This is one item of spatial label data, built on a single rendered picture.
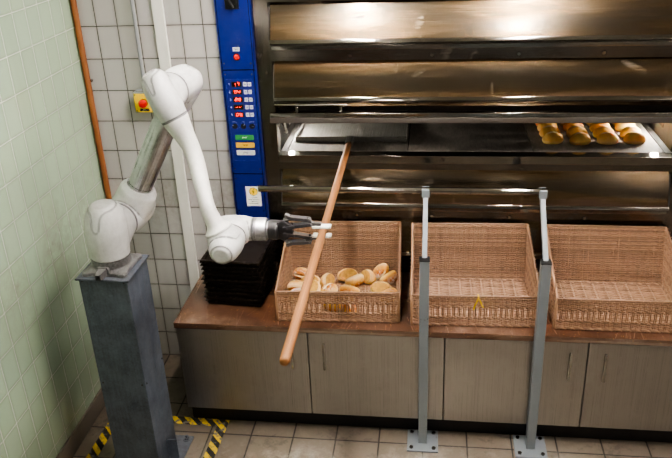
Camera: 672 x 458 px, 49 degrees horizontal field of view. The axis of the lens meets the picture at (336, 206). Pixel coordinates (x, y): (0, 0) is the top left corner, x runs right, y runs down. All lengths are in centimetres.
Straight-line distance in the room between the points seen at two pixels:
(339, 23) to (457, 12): 51
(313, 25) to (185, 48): 60
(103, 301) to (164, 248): 92
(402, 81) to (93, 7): 143
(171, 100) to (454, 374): 170
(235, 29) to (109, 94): 72
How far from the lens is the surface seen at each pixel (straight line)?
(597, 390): 349
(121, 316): 307
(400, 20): 330
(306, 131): 383
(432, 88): 335
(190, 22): 346
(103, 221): 293
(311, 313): 330
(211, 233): 263
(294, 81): 341
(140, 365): 317
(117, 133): 374
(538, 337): 322
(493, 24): 330
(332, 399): 351
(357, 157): 348
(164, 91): 267
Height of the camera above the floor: 239
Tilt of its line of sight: 24 degrees down
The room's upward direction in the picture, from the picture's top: 3 degrees counter-clockwise
